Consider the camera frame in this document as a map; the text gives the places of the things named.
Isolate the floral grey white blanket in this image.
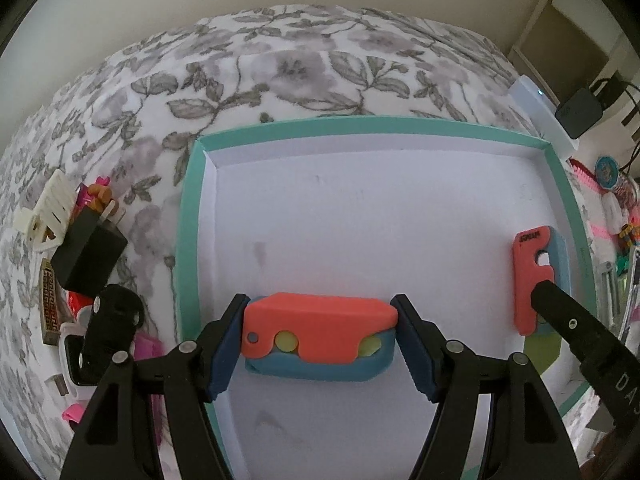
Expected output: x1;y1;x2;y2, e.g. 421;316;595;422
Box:
1;4;535;479

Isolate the white hair claw clip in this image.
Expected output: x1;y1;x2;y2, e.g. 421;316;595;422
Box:
13;169;77;252

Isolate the black power adapter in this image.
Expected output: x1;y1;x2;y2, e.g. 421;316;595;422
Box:
554;88;603;140

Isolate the black square box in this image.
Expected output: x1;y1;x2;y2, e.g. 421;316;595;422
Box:
51;208;127;298

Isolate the white small pouch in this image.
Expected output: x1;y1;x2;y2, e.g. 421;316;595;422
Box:
601;192;628;236

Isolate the red small bottle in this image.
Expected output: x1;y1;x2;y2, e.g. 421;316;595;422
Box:
66;292;93;321

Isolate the colourful toy pile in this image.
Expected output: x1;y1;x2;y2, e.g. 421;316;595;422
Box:
590;172;639;339

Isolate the orange blue green toy knife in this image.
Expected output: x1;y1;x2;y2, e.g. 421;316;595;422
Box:
512;226;572;337

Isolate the teal white cardboard tray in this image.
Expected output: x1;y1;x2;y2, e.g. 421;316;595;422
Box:
175;117;597;479

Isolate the white power strip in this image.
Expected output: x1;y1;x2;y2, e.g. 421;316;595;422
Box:
509;75;579;160

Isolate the white smart watch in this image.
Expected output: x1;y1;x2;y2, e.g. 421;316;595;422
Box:
58;322;96;402

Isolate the gold patterned lighter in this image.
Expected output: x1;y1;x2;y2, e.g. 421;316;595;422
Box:
39;258;61;346

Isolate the white wooden shelf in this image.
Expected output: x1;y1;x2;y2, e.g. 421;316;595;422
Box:
506;0;640;126

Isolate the round blue sticker tin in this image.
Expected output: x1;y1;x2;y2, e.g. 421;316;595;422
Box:
593;155;620;191

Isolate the black charging cable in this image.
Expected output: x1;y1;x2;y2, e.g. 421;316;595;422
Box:
589;75;640;111

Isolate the pink smart watch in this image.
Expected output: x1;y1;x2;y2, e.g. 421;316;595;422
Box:
61;332;165;445

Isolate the black toy car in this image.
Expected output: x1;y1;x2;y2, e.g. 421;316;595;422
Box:
78;284;144;385

